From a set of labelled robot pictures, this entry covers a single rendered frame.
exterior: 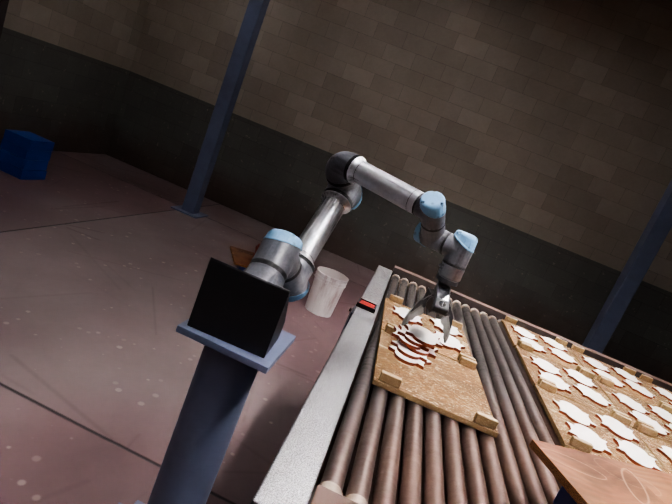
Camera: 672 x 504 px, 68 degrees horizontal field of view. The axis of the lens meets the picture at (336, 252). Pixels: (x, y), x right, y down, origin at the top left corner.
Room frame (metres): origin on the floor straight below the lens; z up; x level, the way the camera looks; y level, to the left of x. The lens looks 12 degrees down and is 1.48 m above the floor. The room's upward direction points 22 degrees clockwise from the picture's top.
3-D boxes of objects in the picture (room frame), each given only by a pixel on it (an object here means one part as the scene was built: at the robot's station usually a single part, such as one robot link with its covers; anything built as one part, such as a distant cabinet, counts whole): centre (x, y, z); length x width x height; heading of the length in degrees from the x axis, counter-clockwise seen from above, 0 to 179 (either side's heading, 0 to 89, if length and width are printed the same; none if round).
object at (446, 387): (1.43, -0.40, 0.93); 0.41 x 0.35 x 0.02; 176
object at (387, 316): (1.84, -0.43, 0.93); 0.41 x 0.35 x 0.02; 176
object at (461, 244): (1.57, -0.36, 1.30); 0.09 x 0.08 x 0.11; 61
